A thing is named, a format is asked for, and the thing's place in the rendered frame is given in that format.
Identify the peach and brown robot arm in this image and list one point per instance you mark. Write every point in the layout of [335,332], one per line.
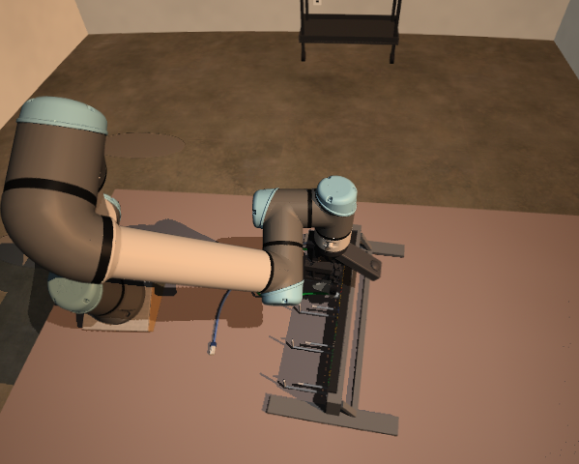
[53,174]

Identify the dark grey port rack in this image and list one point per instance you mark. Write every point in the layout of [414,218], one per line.
[338,412]

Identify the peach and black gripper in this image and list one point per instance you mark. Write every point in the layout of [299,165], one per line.
[319,266]

